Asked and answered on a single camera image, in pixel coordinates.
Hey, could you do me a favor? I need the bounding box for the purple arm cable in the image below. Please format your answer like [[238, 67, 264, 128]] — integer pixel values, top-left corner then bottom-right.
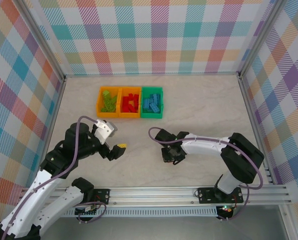
[[148, 126, 264, 222], [0, 115, 107, 240]]

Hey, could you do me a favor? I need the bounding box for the aluminium frame post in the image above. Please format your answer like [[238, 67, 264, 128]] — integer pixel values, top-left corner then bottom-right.
[[18, 0, 66, 79], [238, 0, 286, 75]]

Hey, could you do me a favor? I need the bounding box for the grey metal panel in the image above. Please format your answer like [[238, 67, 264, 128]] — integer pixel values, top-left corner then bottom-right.
[[38, 216, 289, 240]]

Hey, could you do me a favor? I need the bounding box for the aluminium side rail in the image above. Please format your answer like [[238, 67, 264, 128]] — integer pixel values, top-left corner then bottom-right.
[[23, 76, 67, 188], [238, 72, 276, 185]]

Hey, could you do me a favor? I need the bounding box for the orange plastic bin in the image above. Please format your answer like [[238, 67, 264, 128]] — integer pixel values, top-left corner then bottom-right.
[[118, 86, 143, 119], [96, 86, 121, 119]]

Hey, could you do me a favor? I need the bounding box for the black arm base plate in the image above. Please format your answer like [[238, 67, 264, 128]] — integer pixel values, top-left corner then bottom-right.
[[197, 187, 244, 204], [88, 188, 111, 206]]

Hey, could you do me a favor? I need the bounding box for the white slotted cable duct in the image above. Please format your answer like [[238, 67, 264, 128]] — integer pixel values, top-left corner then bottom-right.
[[63, 209, 218, 218]]

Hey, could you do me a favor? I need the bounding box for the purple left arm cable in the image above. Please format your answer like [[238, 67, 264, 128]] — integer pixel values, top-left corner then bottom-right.
[[0, 115, 107, 240]]

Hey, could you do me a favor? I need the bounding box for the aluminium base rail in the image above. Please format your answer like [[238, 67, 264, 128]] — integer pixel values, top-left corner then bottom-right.
[[21, 184, 293, 208]]

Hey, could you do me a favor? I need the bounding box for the small circuit board with LED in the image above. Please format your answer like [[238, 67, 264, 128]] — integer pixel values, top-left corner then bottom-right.
[[217, 204, 236, 216]]

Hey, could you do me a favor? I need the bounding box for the aluminium back rail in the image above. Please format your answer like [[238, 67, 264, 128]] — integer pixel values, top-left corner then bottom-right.
[[63, 71, 241, 77]]

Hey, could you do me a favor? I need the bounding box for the green plastic bin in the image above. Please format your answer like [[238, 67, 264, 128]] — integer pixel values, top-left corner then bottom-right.
[[140, 86, 164, 119]]

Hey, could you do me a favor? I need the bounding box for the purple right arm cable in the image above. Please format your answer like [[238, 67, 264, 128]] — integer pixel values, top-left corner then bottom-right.
[[148, 126, 264, 222]]

